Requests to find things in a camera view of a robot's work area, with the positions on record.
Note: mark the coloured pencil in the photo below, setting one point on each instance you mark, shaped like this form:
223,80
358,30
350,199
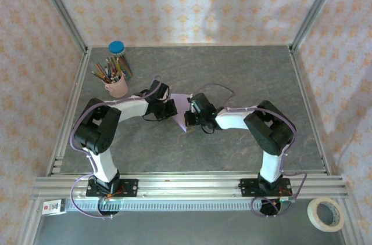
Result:
115,66
110,67
100,75
103,71

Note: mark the aluminium table side rail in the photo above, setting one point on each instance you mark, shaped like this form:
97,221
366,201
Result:
76,88
300,82

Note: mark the masking tape roll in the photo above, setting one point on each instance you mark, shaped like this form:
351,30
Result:
312,213

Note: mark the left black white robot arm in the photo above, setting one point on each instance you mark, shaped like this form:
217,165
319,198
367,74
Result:
128,110

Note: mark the aluminium frame post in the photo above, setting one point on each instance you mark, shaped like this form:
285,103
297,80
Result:
61,7
316,7

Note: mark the white label card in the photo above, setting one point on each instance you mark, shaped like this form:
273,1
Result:
52,207

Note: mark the purple paper sheet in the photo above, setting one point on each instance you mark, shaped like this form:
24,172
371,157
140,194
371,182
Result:
181,105

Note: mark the long aluminium mounting rail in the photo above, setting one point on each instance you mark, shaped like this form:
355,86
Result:
189,187

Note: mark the clear pencil tube blue lid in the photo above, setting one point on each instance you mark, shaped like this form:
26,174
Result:
116,47

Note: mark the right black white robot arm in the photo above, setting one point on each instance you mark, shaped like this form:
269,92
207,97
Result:
232,118

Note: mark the pink pencil cup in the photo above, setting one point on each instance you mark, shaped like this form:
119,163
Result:
117,88

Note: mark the aluminium frame bar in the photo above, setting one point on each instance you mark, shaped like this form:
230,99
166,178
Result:
350,221
30,221

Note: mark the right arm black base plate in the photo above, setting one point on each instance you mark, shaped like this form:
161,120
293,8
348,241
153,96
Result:
247,187

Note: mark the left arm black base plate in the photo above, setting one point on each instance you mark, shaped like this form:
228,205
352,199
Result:
130,187

